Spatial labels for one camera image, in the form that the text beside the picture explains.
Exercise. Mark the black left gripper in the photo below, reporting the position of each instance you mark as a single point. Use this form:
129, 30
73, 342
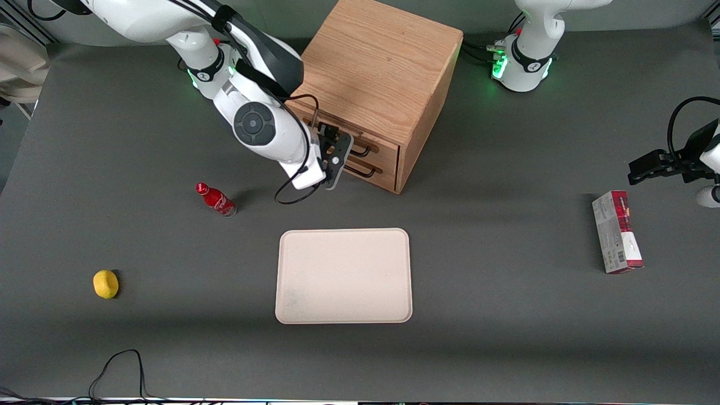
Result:
689, 159

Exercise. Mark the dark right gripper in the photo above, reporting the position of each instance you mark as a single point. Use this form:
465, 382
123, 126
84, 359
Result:
326, 134

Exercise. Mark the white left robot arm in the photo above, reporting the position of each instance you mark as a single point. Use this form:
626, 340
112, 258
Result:
529, 56

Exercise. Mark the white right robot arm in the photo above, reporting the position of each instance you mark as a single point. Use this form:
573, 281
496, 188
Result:
259, 121

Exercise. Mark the wooden drawer cabinet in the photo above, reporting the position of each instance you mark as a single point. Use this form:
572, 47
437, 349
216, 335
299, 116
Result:
382, 56

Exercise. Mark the red tartan cardboard box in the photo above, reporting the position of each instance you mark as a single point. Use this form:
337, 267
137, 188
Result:
616, 230

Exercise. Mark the red soda bottle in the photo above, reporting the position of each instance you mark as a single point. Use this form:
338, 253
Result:
216, 199

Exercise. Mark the cream rectangular tray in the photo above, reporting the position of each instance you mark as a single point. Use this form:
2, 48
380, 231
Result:
343, 275

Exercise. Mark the yellow lemon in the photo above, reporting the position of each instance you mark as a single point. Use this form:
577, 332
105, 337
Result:
106, 284

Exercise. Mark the beige padded chair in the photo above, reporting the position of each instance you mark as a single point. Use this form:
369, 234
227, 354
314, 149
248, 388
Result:
19, 62

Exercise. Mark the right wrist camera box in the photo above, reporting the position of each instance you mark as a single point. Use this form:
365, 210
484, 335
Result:
306, 177

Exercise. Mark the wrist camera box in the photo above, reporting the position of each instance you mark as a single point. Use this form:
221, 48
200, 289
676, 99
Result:
707, 196
306, 177

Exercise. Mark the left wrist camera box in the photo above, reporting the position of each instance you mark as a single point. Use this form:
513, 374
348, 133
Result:
707, 196

